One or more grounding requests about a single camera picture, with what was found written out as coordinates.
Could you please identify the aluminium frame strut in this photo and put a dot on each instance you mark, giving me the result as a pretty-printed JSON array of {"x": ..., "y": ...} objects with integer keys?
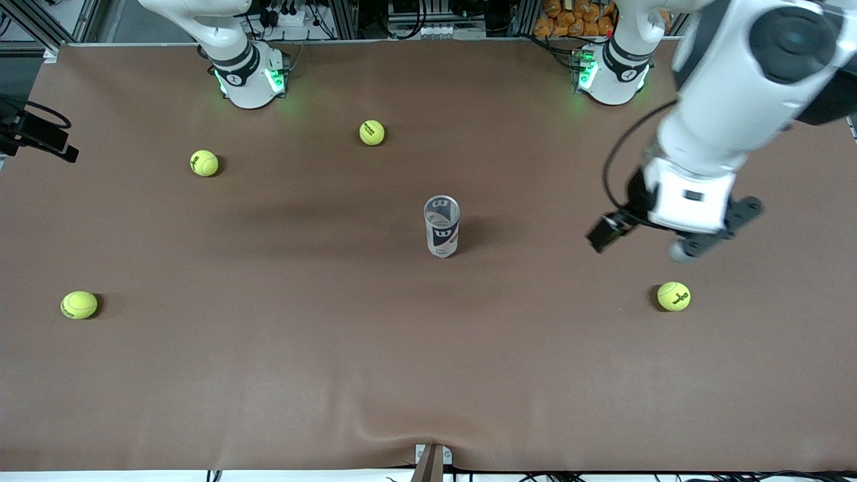
[{"x": 40, "y": 33}]

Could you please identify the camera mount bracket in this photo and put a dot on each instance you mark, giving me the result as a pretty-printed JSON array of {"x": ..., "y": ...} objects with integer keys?
[{"x": 432, "y": 468}]

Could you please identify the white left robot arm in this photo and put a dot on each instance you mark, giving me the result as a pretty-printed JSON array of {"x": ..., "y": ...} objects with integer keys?
[{"x": 736, "y": 87}]

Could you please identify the white power strip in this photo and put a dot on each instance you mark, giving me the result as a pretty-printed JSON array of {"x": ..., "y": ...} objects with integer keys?
[{"x": 288, "y": 19}]

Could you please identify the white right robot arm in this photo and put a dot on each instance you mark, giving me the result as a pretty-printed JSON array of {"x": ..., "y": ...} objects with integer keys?
[{"x": 244, "y": 80}]

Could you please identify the yellow tennis ball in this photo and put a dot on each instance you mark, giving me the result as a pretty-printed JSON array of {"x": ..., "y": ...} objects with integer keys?
[
  {"x": 673, "y": 296},
  {"x": 79, "y": 304},
  {"x": 204, "y": 163},
  {"x": 371, "y": 132}
]

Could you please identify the clear tennis ball can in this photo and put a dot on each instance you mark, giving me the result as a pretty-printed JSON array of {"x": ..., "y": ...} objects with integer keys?
[{"x": 442, "y": 234}]

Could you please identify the white terminal block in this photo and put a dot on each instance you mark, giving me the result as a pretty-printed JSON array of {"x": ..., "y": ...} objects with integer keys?
[{"x": 442, "y": 31}]

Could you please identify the aluminium frame post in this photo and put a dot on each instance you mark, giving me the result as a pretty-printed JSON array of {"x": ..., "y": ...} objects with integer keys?
[
  {"x": 525, "y": 17},
  {"x": 345, "y": 17}
]

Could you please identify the orange packets pile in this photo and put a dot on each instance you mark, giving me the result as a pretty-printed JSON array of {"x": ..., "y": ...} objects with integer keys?
[{"x": 569, "y": 20}]

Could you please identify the brown table cover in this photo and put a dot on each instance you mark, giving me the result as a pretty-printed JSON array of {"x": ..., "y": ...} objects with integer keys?
[{"x": 428, "y": 335}]

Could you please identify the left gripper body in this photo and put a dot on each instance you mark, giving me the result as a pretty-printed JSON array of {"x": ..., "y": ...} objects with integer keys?
[{"x": 636, "y": 195}]

